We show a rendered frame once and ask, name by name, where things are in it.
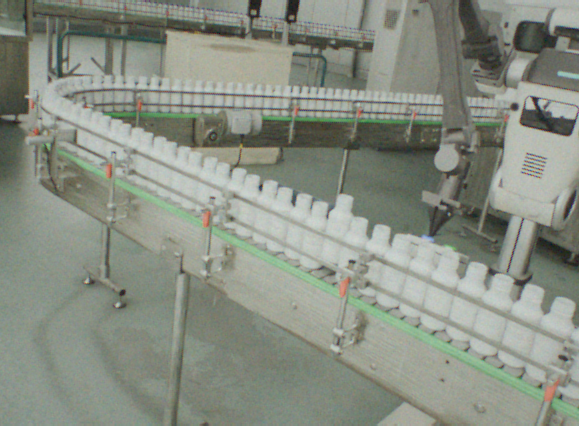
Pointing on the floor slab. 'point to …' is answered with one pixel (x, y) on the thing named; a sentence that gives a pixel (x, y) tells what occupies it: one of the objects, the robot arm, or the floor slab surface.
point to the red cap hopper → (90, 58)
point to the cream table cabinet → (230, 54)
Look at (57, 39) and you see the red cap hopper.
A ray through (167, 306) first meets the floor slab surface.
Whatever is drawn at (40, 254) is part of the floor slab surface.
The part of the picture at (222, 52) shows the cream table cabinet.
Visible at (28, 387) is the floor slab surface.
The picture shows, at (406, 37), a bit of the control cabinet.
